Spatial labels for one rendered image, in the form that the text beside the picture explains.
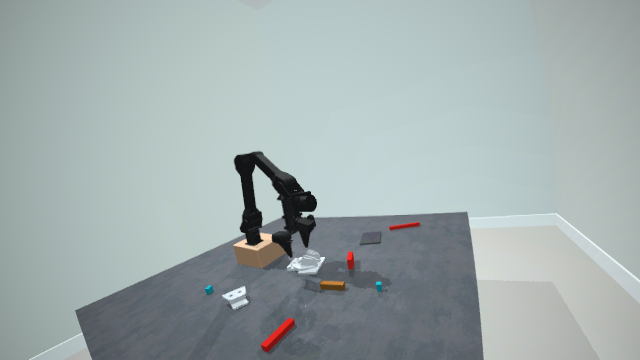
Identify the orange rectangular bar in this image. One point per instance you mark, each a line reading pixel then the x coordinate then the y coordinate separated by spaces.
pixel 329 285

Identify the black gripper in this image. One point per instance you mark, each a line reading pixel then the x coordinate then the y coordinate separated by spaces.
pixel 284 237

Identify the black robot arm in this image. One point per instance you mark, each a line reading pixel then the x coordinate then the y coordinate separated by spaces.
pixel 293 197

